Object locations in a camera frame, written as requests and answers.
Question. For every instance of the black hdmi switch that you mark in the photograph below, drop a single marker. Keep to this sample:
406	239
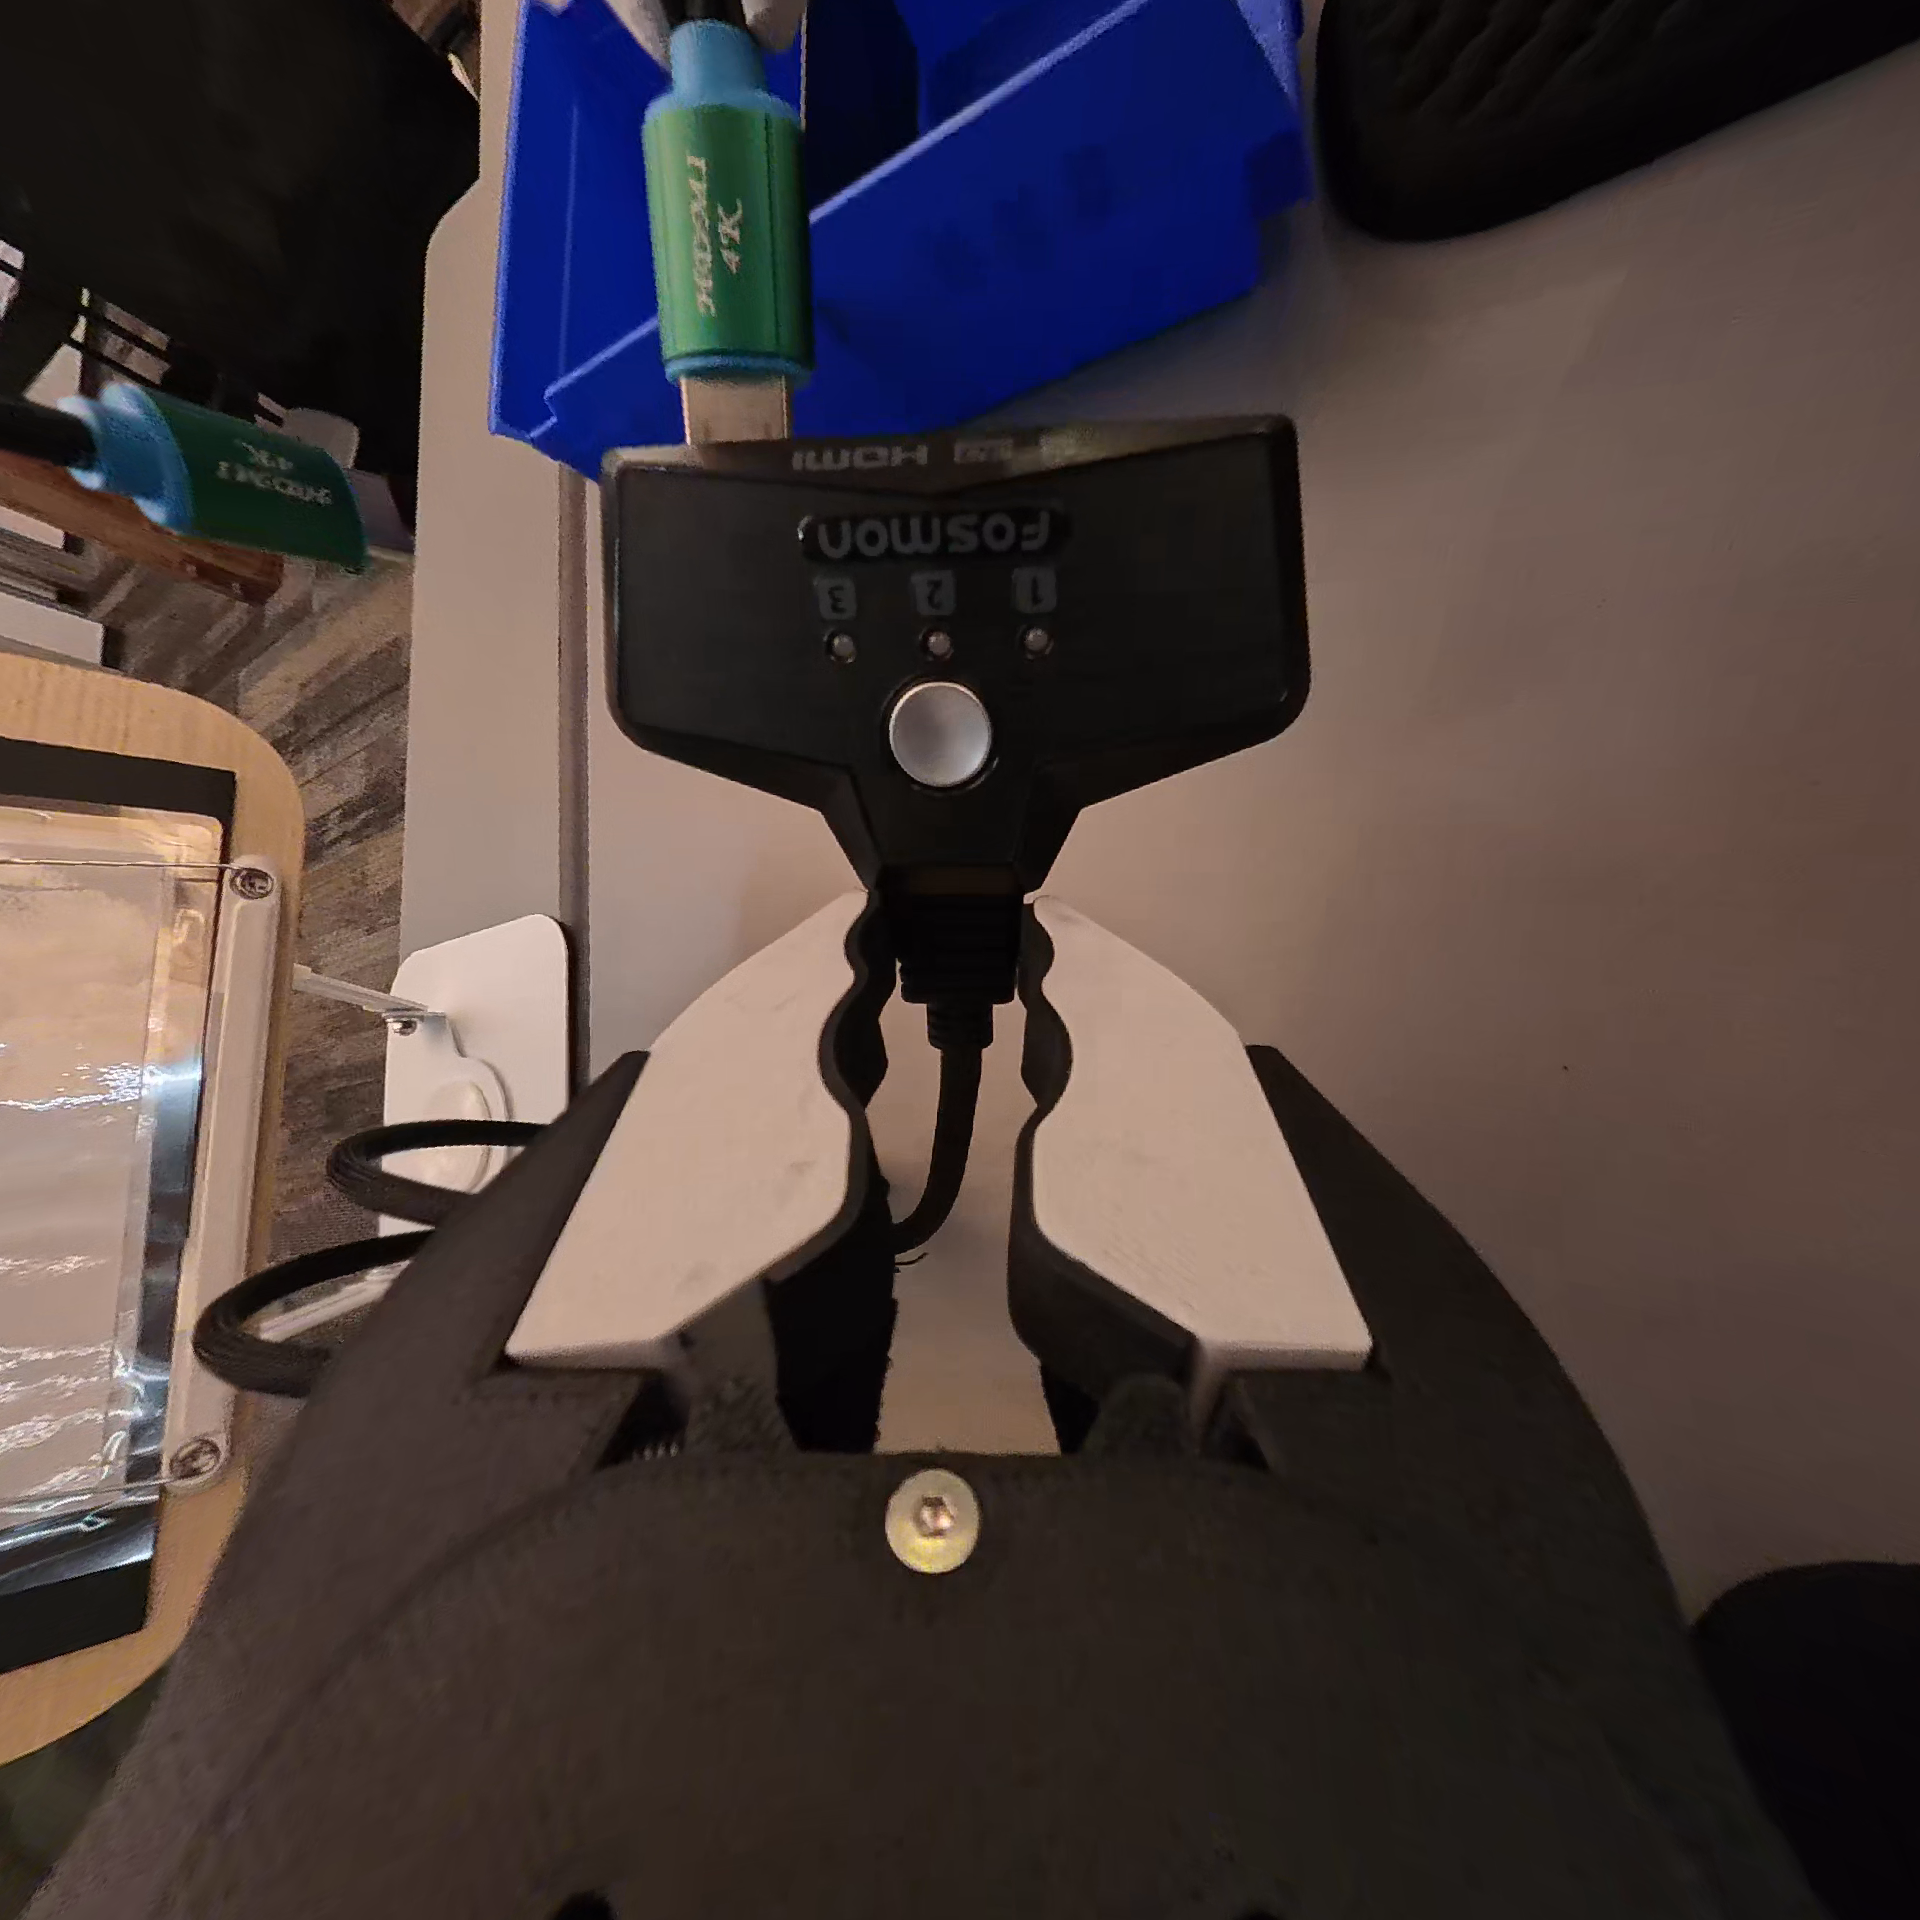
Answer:
1126	662

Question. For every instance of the white stand base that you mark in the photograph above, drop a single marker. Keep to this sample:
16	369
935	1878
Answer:
495	990

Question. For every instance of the blue plastic bin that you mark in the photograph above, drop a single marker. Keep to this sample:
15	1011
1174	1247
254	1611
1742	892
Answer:
1050	225

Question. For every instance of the small metal bracket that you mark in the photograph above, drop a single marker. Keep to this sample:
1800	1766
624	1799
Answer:
399	1017

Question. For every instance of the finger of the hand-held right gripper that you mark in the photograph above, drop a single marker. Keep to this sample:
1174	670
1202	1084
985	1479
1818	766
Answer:
642	15
773	19

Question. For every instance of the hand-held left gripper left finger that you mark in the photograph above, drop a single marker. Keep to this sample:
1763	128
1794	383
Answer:
720	1142

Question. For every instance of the black textured cushion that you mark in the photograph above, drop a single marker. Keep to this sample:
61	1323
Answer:
1576	89

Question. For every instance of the brown wooden bar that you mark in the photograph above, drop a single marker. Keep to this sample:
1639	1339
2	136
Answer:
225	578

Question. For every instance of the clear plate with screws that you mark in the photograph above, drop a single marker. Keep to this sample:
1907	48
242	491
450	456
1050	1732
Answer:
90	1124

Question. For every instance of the wooden board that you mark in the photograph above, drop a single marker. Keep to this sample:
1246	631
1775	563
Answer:
278	1124

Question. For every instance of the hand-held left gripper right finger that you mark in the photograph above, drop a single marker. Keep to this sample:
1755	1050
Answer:
1171	1154

